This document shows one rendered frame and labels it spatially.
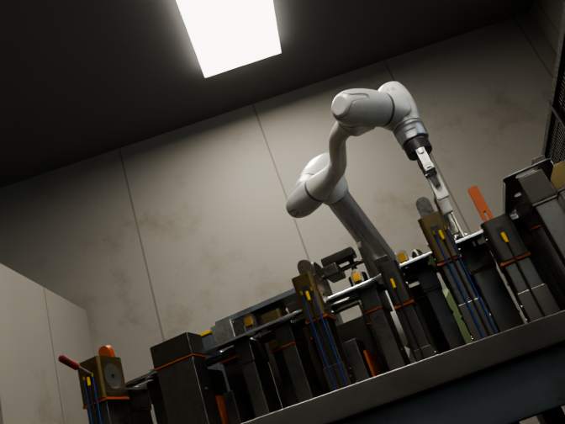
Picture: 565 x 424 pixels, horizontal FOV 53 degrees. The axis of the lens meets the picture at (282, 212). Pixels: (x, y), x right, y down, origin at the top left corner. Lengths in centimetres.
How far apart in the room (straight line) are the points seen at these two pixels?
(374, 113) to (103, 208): 349
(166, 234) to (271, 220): 83
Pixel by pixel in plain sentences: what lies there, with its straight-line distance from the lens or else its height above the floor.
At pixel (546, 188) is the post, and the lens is 123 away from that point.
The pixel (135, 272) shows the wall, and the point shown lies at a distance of 454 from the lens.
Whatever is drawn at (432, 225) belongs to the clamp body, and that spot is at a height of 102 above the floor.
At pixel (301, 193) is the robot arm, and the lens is 206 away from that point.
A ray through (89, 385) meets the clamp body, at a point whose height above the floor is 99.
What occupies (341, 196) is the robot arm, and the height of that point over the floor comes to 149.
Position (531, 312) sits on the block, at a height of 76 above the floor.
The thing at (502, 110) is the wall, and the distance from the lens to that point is 500.
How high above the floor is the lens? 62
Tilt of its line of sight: 24 degrees up
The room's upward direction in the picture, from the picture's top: 19 degrees counter-clockwise
